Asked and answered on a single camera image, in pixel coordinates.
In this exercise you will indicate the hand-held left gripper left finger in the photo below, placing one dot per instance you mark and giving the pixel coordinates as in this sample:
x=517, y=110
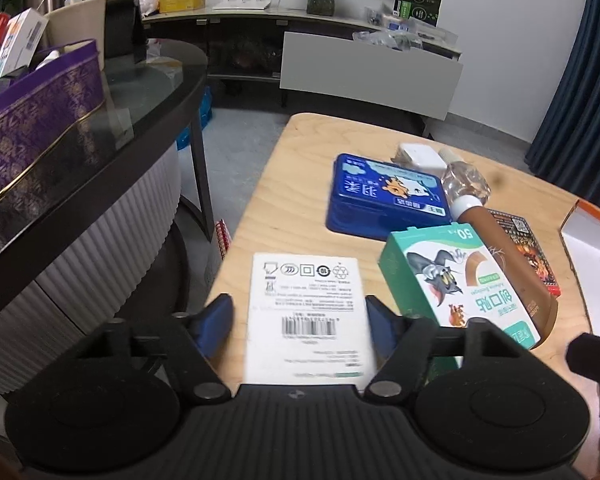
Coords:
x=215, y=321

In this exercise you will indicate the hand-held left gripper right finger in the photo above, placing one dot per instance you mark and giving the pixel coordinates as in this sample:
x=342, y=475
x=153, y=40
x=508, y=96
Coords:
x=377, y=321

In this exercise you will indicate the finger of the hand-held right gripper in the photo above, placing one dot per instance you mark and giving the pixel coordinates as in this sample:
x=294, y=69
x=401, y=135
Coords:
x=595, y=357

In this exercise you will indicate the green cartoon bandage box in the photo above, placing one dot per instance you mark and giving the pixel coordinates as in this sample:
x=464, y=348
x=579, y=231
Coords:
x=430, y=270

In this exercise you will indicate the white box with barcode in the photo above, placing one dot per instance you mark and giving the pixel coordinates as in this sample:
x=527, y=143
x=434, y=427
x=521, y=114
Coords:
x=300, y=300

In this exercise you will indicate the bronze bottle with white cap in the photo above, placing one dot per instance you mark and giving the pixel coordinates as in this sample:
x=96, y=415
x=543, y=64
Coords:
x=515, y=270

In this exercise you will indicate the red spiral notebook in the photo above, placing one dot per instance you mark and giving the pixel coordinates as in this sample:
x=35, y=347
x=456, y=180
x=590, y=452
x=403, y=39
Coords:
x=223, y=240

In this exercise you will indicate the orange and white box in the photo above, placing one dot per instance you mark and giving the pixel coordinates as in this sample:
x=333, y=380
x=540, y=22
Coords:
x=585, y=245

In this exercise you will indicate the dark printed card box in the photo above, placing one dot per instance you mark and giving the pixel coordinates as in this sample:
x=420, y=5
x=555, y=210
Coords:
x=532, y=252

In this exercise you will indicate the blue tin box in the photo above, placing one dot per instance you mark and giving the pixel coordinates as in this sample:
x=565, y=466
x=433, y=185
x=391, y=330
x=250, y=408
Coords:
x=380, y=195

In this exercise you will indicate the clear glass bottle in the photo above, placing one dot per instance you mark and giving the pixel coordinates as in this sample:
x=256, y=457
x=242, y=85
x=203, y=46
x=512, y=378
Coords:
x=465, y=180

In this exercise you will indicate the white charger adapter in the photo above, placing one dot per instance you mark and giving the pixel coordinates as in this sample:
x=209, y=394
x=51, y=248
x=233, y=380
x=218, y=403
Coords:
x=420, y=156

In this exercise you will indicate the blue plastic item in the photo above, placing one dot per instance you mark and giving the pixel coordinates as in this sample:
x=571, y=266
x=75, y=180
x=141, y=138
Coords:
x=200, y=120

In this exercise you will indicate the black glass round table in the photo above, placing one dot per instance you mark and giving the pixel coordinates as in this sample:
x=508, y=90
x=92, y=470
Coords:
x=130, y=125

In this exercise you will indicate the white tv stand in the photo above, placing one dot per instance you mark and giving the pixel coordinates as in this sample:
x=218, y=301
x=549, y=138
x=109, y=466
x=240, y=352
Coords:
x=370, y=77

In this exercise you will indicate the purple patterned box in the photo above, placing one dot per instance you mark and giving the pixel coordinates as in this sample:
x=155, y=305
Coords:
x=30, y=125

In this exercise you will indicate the dark blue curtain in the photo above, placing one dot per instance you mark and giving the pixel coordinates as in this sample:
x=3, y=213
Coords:
x=580, y=85

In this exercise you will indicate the clear plastic packets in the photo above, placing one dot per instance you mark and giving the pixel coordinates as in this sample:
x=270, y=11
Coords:
x=387, y=40

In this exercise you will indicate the clear plastic case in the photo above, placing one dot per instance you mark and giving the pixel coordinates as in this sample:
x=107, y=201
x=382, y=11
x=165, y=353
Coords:
x=437, y=34

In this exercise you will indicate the small blue white boxes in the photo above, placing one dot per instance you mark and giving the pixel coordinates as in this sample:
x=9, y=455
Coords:
x=387, y=19

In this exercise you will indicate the black chair back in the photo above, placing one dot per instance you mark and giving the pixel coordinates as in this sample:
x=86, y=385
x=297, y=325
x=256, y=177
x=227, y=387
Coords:
x=124, y=25

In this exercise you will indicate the white tube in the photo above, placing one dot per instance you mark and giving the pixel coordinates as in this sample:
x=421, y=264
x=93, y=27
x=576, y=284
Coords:
x=47, y=60

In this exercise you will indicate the green and black box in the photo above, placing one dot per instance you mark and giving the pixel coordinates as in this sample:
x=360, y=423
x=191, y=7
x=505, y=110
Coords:
x=420, y=7

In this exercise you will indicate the beige chair back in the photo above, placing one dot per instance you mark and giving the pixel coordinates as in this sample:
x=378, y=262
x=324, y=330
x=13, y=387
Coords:
x=75, y=22

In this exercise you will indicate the white blue medicine box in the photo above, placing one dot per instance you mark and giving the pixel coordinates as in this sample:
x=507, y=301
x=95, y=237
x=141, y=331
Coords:
x=27, y=35

